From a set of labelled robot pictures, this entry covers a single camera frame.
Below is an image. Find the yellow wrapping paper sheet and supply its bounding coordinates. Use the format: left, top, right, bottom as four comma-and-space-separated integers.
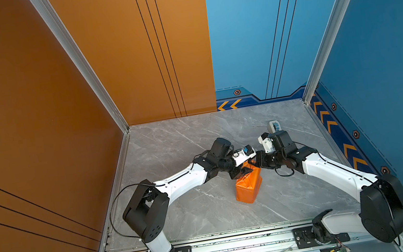
235, 162, 263, 204

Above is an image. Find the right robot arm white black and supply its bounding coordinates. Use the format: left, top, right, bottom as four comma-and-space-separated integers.
249, 146, 403, 244

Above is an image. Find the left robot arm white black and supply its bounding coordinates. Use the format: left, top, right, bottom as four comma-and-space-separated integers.
122, 149, 256, 252

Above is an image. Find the white tape dispenser blue roll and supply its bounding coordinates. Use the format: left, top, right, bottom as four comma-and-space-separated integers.
267, 120, 282, 133

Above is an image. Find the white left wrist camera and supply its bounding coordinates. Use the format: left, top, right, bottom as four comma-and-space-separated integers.
207, 132, 259, 172

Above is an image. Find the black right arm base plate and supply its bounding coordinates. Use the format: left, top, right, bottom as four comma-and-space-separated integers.
292, 226, 351, 249

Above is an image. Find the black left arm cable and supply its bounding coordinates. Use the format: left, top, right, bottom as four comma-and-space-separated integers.
104, 181, 156, 243

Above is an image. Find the right aluminium corner post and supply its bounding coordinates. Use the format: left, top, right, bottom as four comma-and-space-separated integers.
302, 0, 351, 105

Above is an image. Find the aluminium corner post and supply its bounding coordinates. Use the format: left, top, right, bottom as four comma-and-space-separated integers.
302, 0, 351, 105
29, 0, 130, 134

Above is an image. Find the left aluminium corner post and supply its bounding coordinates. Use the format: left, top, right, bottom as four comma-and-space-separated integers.
29, 0, 130, 134

